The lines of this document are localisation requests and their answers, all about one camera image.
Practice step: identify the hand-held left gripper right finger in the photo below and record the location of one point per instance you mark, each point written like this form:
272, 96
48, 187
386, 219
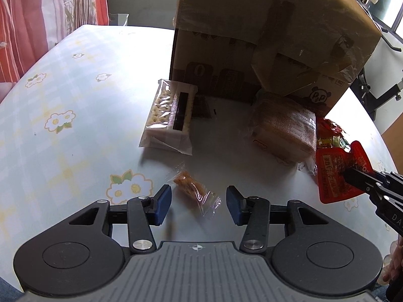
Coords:
234, 204

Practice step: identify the clear cracker packet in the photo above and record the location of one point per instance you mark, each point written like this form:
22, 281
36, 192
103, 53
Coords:
167, 113

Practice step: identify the person's right hand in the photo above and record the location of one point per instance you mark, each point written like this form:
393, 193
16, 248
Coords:
393, 264

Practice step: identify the brown cardboard box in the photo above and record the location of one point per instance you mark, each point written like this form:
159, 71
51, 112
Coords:
195, 63

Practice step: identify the red yellow snack bag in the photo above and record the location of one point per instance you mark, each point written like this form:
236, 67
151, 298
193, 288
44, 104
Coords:
330, 132

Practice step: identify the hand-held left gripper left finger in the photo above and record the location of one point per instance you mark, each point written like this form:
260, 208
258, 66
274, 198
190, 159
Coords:
163, 204

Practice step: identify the red spouted pouch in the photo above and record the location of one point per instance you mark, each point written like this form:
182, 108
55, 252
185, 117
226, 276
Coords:
333, 176

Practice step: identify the printed curtain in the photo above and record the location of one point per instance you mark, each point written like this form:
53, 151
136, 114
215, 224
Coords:
31, 15

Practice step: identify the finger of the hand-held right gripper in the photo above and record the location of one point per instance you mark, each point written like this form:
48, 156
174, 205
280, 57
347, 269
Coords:
359, 179
392, 182

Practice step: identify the black exercise bike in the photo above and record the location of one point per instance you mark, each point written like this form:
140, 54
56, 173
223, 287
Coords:
365, 85

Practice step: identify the floral tablecloth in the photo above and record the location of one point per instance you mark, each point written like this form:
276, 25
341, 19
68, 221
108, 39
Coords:
78, 100

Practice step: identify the small clear snack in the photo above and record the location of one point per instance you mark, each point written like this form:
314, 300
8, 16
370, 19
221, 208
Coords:
187, 184

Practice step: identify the brown bread packet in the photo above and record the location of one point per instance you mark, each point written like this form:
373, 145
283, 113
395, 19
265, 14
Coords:
283, 129

